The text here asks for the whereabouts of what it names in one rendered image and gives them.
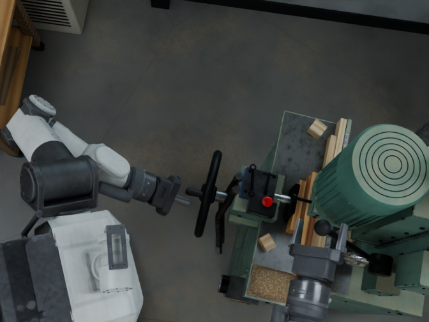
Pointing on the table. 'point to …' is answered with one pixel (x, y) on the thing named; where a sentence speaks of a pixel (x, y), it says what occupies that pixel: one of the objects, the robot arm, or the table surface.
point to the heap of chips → (270, 283)
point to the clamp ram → (289, 200)
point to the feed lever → (383, 269)
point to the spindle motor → (373, 177)
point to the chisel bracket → (313, 210)
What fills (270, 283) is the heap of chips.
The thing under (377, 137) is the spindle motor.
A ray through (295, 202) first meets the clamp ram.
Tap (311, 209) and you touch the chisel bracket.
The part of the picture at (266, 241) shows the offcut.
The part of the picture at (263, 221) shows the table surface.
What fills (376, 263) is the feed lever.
